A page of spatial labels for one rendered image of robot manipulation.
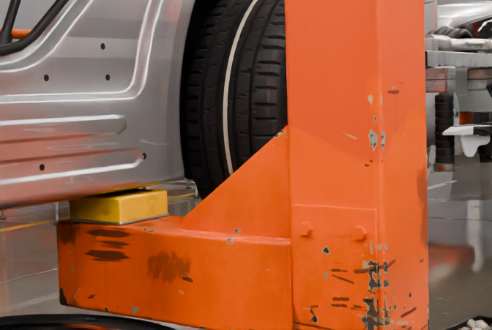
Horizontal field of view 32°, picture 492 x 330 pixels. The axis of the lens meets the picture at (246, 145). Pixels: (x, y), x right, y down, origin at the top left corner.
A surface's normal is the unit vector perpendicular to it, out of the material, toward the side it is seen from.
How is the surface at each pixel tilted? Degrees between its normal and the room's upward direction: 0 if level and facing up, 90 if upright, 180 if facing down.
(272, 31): 57
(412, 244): 90
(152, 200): 90
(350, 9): 90
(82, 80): 90
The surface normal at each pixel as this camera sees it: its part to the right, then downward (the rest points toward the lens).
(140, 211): 0.82, 0.00
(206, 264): -0.58, 0.07
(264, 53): -0.54, -0.36
